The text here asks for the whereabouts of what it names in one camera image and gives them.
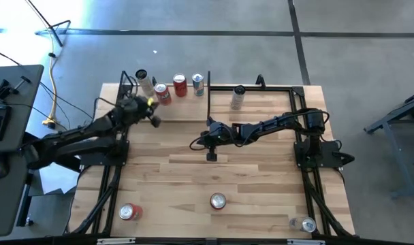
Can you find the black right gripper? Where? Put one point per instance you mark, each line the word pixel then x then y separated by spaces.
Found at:
pixel 222 134

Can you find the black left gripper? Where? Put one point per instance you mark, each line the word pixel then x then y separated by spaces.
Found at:
pixel 132 110

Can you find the red blue Fanta can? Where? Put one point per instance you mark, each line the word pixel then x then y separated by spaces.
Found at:
pixel 163 97

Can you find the tall white slim can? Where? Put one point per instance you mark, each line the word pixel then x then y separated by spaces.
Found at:
pixel 146 85
pixel 237 100

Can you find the blue silver Red Bull can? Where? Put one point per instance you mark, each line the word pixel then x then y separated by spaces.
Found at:
pixel 198 88

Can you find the red Coca-Cola Zero Sugar can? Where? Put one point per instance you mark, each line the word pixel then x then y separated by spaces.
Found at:
pixel 218 200

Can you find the red soda can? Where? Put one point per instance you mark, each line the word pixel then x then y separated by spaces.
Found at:
pixel 133 211

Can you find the silver beverage can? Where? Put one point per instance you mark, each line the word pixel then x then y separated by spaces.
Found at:
pixel 307 224

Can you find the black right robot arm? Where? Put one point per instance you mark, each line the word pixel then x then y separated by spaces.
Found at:
pixel 271 126

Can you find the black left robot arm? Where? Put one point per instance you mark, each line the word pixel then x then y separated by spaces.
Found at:
pixel 74 143

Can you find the white paper sheet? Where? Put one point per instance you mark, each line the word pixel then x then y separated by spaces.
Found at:
pixel 57 180

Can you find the black stand legs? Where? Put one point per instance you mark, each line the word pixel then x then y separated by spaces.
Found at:
pixel 57 34

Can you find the dark grey desk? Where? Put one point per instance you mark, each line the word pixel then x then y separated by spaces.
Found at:
pixel 6 204
pixel 19 119

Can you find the grey metal stand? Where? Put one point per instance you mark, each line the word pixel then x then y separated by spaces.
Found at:
pixel 408 191

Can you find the black aluminium table frame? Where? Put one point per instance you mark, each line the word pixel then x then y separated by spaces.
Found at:
pixel 261 89

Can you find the silver metal bracket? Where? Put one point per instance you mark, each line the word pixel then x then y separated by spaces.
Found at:
pixel 305 242
pixel 116 241

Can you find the black monitor mount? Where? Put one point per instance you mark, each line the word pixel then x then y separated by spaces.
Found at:
pixel 4 90

